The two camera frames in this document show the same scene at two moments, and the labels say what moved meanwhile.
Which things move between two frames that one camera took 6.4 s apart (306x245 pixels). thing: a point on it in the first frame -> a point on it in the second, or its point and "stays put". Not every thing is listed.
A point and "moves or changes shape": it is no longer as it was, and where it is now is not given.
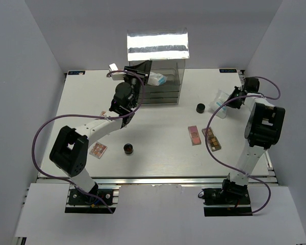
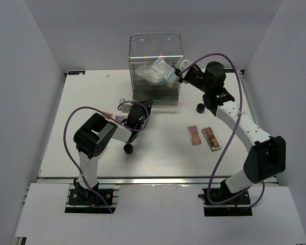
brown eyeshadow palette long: x=212 y=140 stays put
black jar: x=200 y=108 stays put
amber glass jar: x=128 y=148 stays put
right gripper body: x=235 y=103 -> x=195 y=79
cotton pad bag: x=221 y=97 moves or changes shape
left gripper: x=142 y=70 -> x=147 y=104
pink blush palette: x=194 y=135 stays put
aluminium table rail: x=159 y=180 stays put
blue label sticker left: x=76 y=73 stays put
